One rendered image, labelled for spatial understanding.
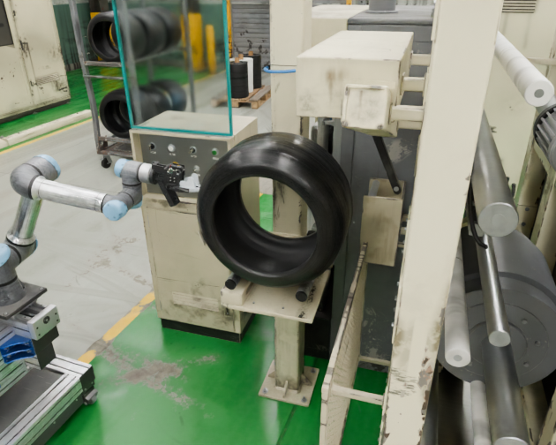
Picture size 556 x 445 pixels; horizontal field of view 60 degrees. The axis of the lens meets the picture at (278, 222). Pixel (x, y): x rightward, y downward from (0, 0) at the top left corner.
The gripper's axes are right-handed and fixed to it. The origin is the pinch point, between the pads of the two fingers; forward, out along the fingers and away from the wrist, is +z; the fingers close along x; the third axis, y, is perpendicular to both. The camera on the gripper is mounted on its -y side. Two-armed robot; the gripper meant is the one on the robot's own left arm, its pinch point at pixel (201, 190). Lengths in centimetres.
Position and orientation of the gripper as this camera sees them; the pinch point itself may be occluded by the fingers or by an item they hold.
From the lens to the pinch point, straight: 185.0
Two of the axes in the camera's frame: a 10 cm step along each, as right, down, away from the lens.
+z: 9.5, 2.2, -2.1
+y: 0.9, -8.7, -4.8
